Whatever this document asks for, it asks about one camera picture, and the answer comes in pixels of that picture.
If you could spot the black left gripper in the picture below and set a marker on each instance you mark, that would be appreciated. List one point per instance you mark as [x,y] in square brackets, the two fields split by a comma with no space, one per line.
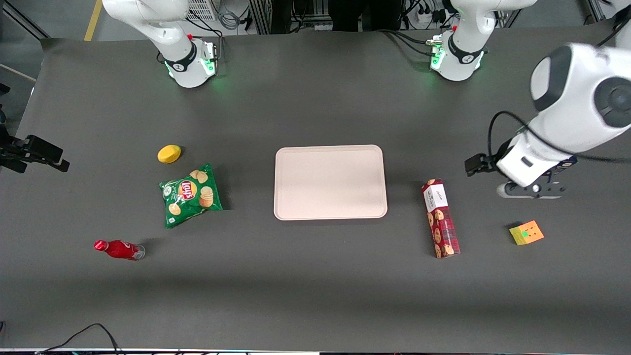
[485,163]

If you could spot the red cookie box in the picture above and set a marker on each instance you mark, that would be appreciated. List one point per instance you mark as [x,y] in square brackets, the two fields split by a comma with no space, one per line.
[441,222]

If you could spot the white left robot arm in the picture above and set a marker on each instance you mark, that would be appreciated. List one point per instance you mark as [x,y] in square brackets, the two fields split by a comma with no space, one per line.
[572,113]

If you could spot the blue cookie box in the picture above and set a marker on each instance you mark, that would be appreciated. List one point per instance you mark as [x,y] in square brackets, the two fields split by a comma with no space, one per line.
[569,162]

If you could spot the beige plastic tray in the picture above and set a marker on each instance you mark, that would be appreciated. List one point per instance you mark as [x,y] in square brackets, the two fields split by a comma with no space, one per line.
[330,182]

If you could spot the white vented box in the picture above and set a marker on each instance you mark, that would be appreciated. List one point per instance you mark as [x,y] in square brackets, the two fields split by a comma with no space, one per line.
[201,9]

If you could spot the orange yellow puzzle cube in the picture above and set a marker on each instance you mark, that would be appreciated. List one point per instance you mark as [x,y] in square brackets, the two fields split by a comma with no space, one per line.
[527,232]

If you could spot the white power strip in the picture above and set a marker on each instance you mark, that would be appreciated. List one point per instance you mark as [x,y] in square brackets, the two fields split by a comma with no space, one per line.
[425,16]

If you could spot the dark trouser legs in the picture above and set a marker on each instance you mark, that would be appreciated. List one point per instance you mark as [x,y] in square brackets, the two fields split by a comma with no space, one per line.
[365,12]

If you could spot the green Lays chips bag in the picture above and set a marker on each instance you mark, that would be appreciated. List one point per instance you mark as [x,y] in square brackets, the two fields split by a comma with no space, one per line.
[190,195]

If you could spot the yellow lemon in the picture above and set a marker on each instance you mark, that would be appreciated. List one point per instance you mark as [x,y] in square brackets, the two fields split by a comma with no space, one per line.
[169,154]

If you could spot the red soda bottle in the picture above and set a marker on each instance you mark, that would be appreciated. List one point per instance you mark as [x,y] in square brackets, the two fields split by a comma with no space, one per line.
[118,249]

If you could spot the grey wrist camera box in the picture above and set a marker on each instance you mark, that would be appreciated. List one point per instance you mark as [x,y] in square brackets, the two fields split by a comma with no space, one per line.
[517,190]

